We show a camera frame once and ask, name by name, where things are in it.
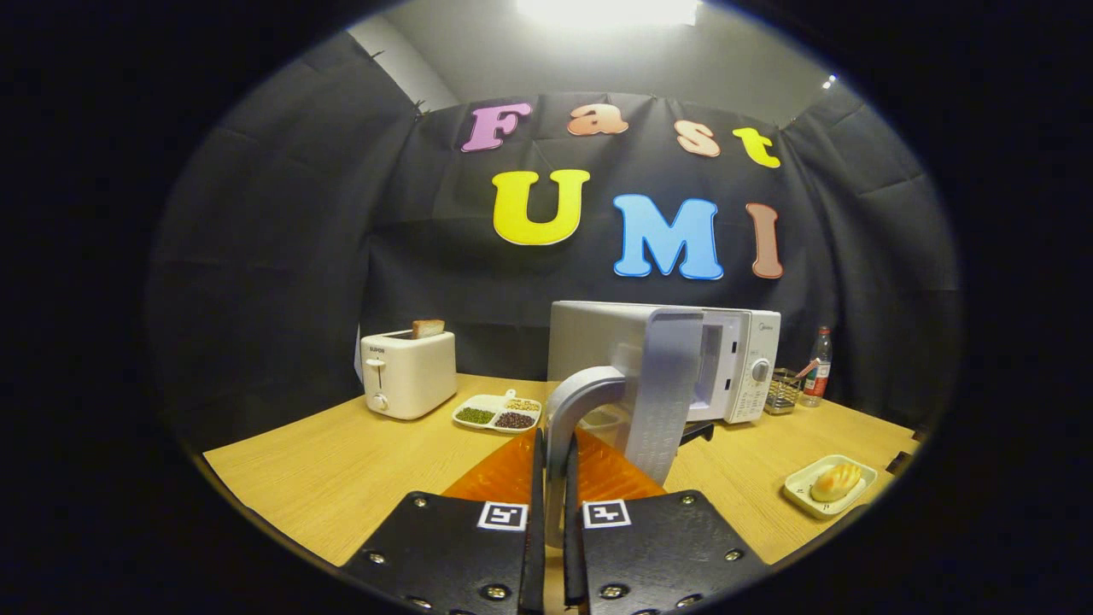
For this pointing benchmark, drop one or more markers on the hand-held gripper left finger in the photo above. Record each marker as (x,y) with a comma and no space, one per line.
(535,572)

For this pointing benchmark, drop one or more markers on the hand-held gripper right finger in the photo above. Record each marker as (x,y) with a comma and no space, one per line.
(574,564)

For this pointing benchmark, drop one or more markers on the white microwave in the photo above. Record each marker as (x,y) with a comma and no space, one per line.
(589,342)

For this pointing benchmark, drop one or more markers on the yellow bread bun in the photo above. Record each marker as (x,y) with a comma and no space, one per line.
(835,483)

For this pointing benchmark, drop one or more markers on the small white food plate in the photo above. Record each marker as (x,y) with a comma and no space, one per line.
(801,494)

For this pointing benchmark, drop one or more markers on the divided white dish of beans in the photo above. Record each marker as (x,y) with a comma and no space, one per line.
(495,414)

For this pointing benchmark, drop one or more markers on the white toaster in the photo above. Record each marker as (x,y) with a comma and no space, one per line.
(414,376)

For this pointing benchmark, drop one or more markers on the brown toast slice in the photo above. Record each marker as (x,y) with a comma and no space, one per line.
(427,329)

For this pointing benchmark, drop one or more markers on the red striped straw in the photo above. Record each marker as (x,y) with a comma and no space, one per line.
(807,369)

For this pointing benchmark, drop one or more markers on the clear bottle with red label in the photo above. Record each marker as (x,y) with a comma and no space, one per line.
(817,376)

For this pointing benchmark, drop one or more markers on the ceiling light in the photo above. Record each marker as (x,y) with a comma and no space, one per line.
(606,8)

